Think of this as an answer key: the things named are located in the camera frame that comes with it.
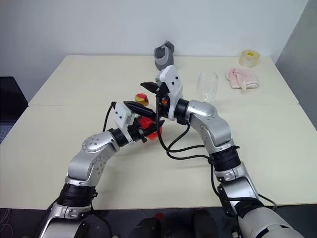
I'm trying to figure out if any pink towel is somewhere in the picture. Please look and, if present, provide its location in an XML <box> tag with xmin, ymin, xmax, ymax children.
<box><xmin>225</xmin><ymin>67</ymin><xmax>260</xmax><ymax>90</ymax></box>

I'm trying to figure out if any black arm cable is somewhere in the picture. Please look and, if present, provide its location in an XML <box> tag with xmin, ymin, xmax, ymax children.
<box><xmin>155</xmin><ymin>95</ymin><xmax>277</xmax><ymax>216</ymax></box>
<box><xmin>102</xmin><ymin>101</ymin><xmax>117</xmax><ymax>132</ymax></box>

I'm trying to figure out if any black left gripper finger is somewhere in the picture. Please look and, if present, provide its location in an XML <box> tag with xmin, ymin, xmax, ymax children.
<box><xmin>142</xmin><ymin>120</ymin><xmax>165</xmax><ymax>135</ymax></box>
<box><xmin>123</xmin><ymin>101</ymin><xmax>159</xmax><ymax>119</ymax></box>

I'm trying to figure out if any clear wine glass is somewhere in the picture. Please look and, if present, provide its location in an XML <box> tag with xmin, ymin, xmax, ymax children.
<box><xmin>196</xmin><ymin>71</ymin><xmax>219</xmax><ymax>103</ymax></box>

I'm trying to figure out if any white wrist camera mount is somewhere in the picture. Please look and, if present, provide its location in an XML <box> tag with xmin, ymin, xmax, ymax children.
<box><xmin>112</xmin><ymin>102</ymin><xmax>136</xmax><ymax>143</ymax></box>
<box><xmin>158</xmin><ymin>65</ymin><xmax>185</xmax><ymax>122</ymax></box>

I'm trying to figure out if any black laptop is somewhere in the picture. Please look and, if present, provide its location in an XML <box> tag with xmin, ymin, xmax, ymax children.
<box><xmin>0</xmin><ymin>76</ymin><xmax>29</xmax><ymax>145</ymax></box>

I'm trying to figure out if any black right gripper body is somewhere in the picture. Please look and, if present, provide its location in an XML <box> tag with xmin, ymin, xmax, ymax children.
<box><xmin>155</xmin><ymin>83</ymin><xmax>172</xmax><ymax>121</ymax></box>

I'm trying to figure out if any dark rounded shape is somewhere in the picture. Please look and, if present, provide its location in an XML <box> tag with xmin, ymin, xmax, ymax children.
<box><xmin>130</xmin><ymin>217</ymin><xmax>163</xmax><ymax>238</ymax></box>

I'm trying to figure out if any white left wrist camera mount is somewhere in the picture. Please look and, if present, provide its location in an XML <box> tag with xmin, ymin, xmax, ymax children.
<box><xmin>112</xmin><ymin>102</ymin><xmax>136</xmax><ymax>143</ymax></box>

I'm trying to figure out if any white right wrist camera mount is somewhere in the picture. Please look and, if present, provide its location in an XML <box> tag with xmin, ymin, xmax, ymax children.
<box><xmin>158</xmin><ymin>65</ymin><xmax>185</xmax><ymax>122</ymax></box>

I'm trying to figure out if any clear tape roll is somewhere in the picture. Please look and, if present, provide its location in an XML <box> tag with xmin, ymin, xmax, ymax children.
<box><xmin>239</xmin><ymin>49</ymin><xmax>261</xmax><ymax>68</ymax></box>

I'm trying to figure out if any yellow red small toy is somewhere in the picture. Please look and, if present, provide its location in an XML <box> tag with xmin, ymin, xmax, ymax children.
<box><xmin>133</xmin><ymin>93</ymin><xmax>150</xmax><ymax>105</ymax></box>

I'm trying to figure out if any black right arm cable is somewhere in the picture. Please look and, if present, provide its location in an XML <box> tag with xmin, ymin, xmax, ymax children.
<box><xmin>155</xmin><ymin>95</ymin><xmax>277</xmax><ymax>216</ymax></box>

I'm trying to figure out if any grey fabric object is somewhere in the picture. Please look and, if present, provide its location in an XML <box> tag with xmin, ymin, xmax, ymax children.
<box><xmin>154</xmin><ymin>39</ymin><xmax>175</xmax><ymax>72</ymax></box>

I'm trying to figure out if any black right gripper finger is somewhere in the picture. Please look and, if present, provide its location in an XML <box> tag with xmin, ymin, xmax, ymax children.
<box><xmin>140</xmin><ymin>81</ymin><xmax>159</xmax><ymax>94</ymax></box>

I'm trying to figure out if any clear bottle with red drink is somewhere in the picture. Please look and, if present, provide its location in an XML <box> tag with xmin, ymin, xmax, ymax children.
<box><xmin>135</xmin><ymin>99</ymin><xmax>164</xmax><ymax>141</ymax></box>

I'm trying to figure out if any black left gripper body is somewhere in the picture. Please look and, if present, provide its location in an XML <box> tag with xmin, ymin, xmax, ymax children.
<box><xmin>128</xmin><ymin>116</ymin><xmax>150</xmax><ymax>144</ymax></box>

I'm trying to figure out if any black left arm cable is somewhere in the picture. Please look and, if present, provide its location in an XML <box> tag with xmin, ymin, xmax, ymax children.
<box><xmin>102</xmin><ymin>101</ymin><xmax>117</xmax><ymax>132</ymax></box>

